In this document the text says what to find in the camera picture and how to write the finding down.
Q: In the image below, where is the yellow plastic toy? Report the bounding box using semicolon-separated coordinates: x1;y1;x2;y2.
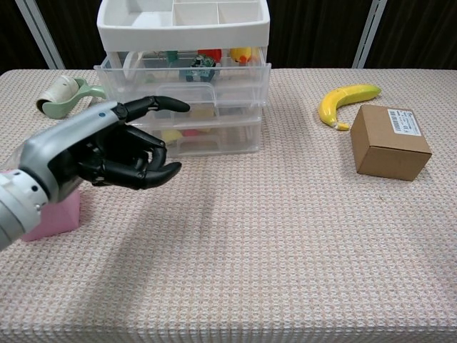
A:
229;47;255;66

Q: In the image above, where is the yellow wedge toy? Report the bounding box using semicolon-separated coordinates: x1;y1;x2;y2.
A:
160;129;182;144

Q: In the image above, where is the red plastic cup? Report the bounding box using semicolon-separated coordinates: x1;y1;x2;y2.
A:
198;49;222;65

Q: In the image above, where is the small black green device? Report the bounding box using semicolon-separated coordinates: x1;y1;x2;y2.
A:
179;54;218;82

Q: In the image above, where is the brown cardboard box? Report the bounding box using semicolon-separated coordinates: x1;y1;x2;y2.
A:
349;104;433;182

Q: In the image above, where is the clear drawer with small items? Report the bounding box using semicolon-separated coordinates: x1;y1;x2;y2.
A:
93;48;272;108

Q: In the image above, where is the white plastic drawer organizer frame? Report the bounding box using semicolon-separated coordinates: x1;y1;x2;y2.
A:
96;0;271;154

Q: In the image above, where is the pink cube block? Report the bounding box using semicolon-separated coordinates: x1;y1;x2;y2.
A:
19;189;81;242

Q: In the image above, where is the beige woven tablecloth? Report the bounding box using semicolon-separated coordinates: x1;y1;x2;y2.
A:
0;67;457;343

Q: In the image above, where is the clear plastic drawer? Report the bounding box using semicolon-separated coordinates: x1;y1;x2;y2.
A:
153;103;263;126
149;119;261;155

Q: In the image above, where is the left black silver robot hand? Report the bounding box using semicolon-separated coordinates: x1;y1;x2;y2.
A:
17;95;191;205

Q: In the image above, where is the yellow banana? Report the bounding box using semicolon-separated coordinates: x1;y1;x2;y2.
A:
318;83;382;131

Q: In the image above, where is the grey metal frame post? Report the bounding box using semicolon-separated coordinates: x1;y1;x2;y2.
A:
351;0;388;69
16;0;66;70

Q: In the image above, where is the green lint roller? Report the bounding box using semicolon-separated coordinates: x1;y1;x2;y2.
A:
34;77;108;119

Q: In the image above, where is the black curtain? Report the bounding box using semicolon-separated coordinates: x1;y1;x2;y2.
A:
0;0;457;72

